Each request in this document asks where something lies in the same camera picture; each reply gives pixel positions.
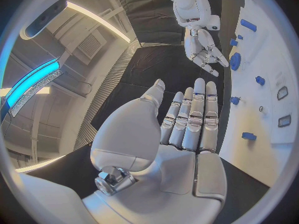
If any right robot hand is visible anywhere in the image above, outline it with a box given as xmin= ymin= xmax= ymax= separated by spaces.
xmin=183 ymin=27 xmax=230 ymax=78

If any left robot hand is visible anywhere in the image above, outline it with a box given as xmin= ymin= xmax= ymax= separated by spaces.
xmin=81 ymin=78 xmax=229 ymax=224

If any white task board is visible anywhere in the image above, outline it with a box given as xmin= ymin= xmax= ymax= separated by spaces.
xmin=218 ymin=0 xmax=298 ymax=189

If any blue long cylinder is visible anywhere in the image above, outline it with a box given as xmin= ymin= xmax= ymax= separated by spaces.
xmin=240 ymin=18 xmax=258 ymax=32

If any glowing light bar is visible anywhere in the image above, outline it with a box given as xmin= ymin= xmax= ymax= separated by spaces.
xmin=3 ymin=57 xmax=64 ymax=117

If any white robot head camera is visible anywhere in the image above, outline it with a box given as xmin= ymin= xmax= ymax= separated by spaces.
xmin=19 ymin=0 xmax=69 ymax=40

